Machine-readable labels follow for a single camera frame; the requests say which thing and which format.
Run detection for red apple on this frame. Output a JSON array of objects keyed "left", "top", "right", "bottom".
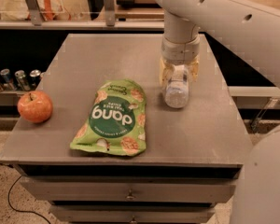
[{"left": 17, "top": 91, "right": 53, "bottom": 123}]

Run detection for black floor cable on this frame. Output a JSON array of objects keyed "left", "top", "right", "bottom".
[{"left": 7, "top": 175, "right": 52, "bottom": 224}]

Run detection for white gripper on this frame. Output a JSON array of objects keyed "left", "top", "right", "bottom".
[{"left": 159, "top": 35, "right": 200, "bottom": 88}]

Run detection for clear blue plastic bottle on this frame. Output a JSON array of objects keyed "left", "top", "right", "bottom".
[{"left": 163, "top": 65, "right": 189, "bottom": 109}]

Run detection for orange white snack bag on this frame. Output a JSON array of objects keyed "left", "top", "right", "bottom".
[{"left": 36, "top": 0, "right": 63, "bottom": 21}]

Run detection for lower drawer with knob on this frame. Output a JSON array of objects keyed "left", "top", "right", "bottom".
[{"left": 50, "top": 205, "right": 215, "bottom": 224}]

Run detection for left metal bracket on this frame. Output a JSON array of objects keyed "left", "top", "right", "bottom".
[{"left": 25, "top": 0, "right": 44, "bottom": 26}]

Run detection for dark soda can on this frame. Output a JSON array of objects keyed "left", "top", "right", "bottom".
[{"left": 30, "top": 69, "right": 41, "bottom": 88}]

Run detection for silver soda can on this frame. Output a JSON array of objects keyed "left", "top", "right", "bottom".
[{"left": 15, "top": 70, "right": 31, "bottom": 91}]

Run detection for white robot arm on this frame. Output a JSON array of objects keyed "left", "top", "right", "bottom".
[{"left": 155, "top": 0, "right": 280, "bottom": 224}]

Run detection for drawer with knob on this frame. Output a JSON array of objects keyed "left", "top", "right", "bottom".
[
  {"left": 50, "top": 205, "right": 215, "bottom": 224},
  {"left": 21, "top": 177, "right": 235, "bottom": 203}
]

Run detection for clear plastic bin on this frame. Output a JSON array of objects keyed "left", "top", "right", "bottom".
[{"left": 0, "top": 0, "right": 89, "bottom": 23}]

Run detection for green dang chips bag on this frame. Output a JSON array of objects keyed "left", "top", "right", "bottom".
[{"left": 70, "top": 79, "right": 147, "bottom": 157}]

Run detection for upper drawer with knob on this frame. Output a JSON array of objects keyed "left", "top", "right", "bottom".
[{"left": 21, "top": 177, "right": 235, "bottom": 203}]

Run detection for grey drawer cabinet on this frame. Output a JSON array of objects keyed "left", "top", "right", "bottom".
[{"left": 0, "top": 35, "right": 252, "bottom": 224}]

